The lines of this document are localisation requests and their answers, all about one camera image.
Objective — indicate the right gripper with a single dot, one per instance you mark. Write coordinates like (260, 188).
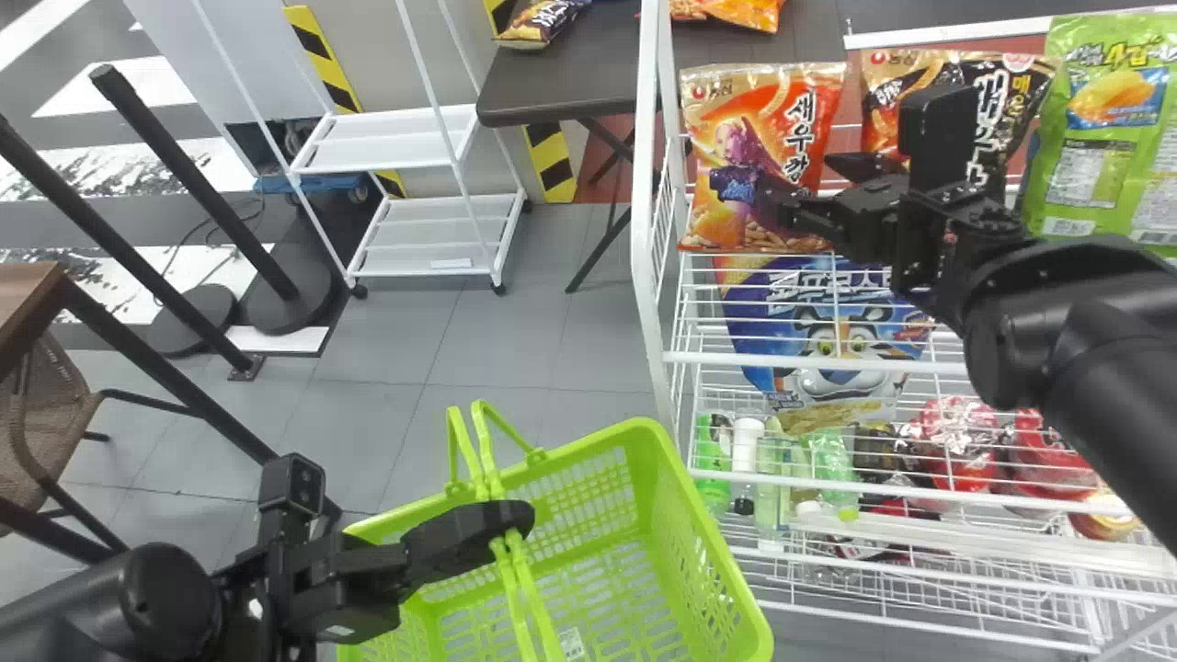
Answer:
(860, 225)

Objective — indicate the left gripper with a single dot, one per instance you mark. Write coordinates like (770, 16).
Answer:
(345, 584)

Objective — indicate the green basket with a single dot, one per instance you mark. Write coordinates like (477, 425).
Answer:
(625, 561)

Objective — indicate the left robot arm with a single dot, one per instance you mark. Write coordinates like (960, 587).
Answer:
(138, 602)

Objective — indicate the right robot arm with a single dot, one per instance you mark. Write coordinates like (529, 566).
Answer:
(1085, 359)

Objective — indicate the orange snack packet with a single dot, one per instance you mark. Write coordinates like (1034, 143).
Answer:
(736, 11)
(736, 119)

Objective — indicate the blue cereal bag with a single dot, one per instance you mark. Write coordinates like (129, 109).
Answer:
(809, 322)

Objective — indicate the black snack packet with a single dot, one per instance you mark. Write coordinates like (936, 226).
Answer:
(1011, 101)

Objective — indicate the green bottle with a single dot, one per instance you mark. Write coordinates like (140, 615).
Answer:
(710, 455)
(832, 469)

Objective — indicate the white bottle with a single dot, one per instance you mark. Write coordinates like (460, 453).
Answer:
(747, 450)

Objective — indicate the dark side table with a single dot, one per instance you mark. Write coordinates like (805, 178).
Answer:
(570, 78)

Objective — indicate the green snack packet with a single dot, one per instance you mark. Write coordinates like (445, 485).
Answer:
(1103, 138)

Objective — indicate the red snack packet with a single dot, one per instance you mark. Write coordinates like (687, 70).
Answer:
(1048, 455)
(961, 441)

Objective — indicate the clear bottle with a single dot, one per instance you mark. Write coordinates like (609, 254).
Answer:
(774, 487)

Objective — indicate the white shelf trolley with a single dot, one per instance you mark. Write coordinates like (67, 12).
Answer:
(405, 138)

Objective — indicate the brown chair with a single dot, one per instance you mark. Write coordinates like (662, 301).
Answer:
(41, 423)

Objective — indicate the brown side table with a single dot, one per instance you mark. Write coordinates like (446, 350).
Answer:
(28, 299)

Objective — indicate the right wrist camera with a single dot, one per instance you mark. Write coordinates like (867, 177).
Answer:
(938, 133)

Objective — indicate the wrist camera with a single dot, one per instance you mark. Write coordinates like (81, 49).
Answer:
(938, 133)
(292, 483)

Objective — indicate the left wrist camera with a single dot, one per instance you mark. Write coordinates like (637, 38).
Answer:
(292, 483)

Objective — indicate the yellow black striped post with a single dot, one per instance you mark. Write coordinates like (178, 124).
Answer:
(550, 161)
(326, 64)

